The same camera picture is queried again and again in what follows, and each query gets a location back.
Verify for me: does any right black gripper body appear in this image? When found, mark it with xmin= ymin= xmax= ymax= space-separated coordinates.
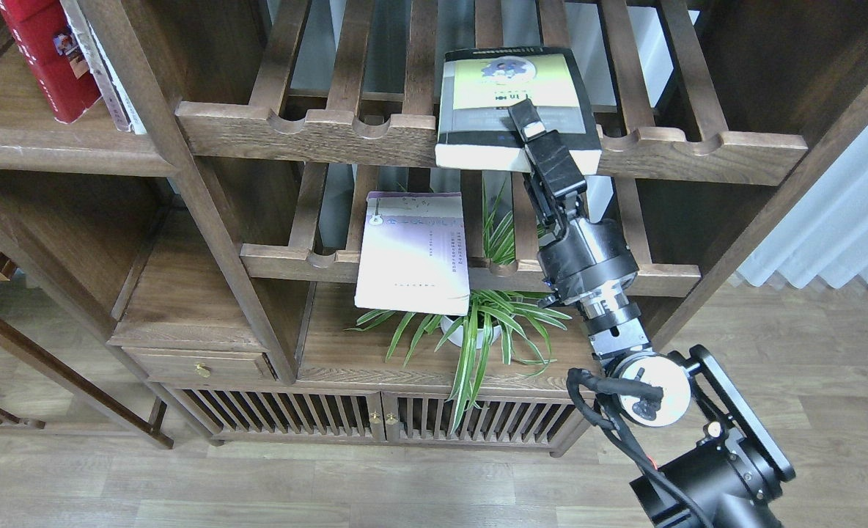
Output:
xmin=526 ymin=172 xmax=639 ymax=307

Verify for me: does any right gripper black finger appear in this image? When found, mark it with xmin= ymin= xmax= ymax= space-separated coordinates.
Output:
xmin=508 ymin=99 xmax=587 ymax=199

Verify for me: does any yellow and black thick book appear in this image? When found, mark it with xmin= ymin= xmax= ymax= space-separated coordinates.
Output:
xmin=435 ymin=46 xmax=602 ymax=175

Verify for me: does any pale lilac paperback book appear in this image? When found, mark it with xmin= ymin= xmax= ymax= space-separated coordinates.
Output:
xmin=354 ymin=191 xmax=470 ymax=315

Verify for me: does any red paperback book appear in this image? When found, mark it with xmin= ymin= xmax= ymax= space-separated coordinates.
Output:
xmin=0 ymin=1 xmax=101 ymax=123

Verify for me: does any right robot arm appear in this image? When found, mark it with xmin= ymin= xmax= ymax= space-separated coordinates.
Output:
xmin=509 ymin=100 xmax=795 ymax=527

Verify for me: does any green spider plant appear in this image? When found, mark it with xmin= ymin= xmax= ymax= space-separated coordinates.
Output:
xmin=347 ymin=176 xmax=574 ymax=435

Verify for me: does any white plant pot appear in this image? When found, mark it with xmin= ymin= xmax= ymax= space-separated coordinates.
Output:
xmin=440 ymin=314 xmax=502 ymax=349

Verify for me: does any brass drawer knob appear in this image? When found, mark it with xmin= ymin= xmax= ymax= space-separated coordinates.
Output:
xmin=195 ymin=363 xmax=212 ymax=378

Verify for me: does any white curtain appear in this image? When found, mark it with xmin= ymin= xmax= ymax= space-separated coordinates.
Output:
xmin=731 ymin=124 xmax=868 ymax=288

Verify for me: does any upright white-spined book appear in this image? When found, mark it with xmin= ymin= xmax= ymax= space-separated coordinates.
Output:
xmin=61 ymin=0 xmax=147 ymax=135

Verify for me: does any dark wooden bookshelf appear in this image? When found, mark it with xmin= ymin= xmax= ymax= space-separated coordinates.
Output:
xmin=0 ymin=1 xmax=868 ymax=457

